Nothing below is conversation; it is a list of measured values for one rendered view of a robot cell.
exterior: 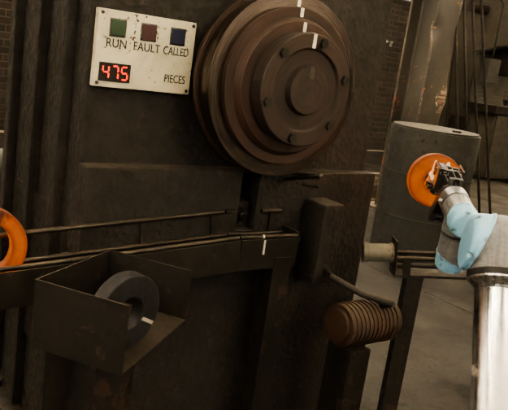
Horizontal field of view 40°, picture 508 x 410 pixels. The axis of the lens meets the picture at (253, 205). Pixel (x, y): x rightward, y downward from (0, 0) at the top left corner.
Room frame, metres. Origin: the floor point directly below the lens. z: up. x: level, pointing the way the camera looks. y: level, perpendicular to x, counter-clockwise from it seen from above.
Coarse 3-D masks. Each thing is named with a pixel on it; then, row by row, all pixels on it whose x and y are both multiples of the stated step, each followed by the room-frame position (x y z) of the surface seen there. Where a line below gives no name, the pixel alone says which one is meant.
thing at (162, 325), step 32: (96, 256) 1.42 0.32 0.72; (128, 256) 1.46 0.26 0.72; (64, 288) 1.21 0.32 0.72; (96, 288) 1.43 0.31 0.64; (160, 288) 1.43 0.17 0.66; (32, 320) 1.23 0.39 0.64; (64, 320) 1.20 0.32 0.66; (96, 320) 1.18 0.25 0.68; (160, 320) 1.39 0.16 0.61; (64, 352) 1.20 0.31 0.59; (96, 352) 1.18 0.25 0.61; (128, 352) 1.24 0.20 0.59; (96, 384) 1.32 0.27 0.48; (128, 384) 1.34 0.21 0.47
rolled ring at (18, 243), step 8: (0, 208) 1.44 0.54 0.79; (0, 216) 1.42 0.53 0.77; (8, 216) 1.43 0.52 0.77; (0, 224) 1.42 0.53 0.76; (8, 224) 1.43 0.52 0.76; (16, 224) 1.44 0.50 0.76; (8, 232) 1.44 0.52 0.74; (16, 232) 1.44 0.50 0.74; (24, 232) 1.46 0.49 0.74; (16, 240) 1.44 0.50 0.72; (24, 240) 1.46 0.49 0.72; (16, 248) 1.45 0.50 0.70; (24, 248) 1.46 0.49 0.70; (8, 256) 1.45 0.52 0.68; (16, 256) 1.45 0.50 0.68; (24, 256) 1.46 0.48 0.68; (0, 264) 1.45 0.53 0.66; (8, 264) 1.44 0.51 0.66; (16, 264) 1.45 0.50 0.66
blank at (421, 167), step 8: (416, 160) 2.00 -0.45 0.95; (424, 160) 1.98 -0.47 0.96; (432, 160) 1.98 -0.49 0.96; (440, 160) 1.98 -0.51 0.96; (448, 160) 1.98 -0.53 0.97; (416, 168) 1.98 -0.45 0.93; (424, 168) 1.98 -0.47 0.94; (408, 176) 1.99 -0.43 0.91; (416, 176) 1.98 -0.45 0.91; (424, 176) 1.98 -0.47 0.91; (408, 184) 1.98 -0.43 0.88; (416, 184) 1.97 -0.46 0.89; (416, 192) 1.97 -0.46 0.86; (424, 192) 1.97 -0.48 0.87; (416, 200) 2.00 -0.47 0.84; (424, 200) 1.97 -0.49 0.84; (432, 200) 1.98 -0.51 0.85
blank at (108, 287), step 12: (120, 276) 1.24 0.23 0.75; (132, 276) 1.25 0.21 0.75; (144, 276) 1.27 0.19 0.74; (108, 288) 1.21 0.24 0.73; (120, 288) 1.22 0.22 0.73; (132, 288) 1.25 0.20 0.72; (144, 288) 1.27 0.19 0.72; (156, 288) 1.30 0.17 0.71; (120, 300) 1.22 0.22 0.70; (132, 300) 1.29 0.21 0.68; (144, 300) 1.27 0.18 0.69; (156, 300) 1.30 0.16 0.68; (132, 312) 1.28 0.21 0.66; (144, 312) 1.28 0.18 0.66; (156, 312) 1.30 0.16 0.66; (132, 324) 1.26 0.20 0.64; (144, 324) 1.28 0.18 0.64; (132, 336) 1.26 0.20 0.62; (144, 336) 1.29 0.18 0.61
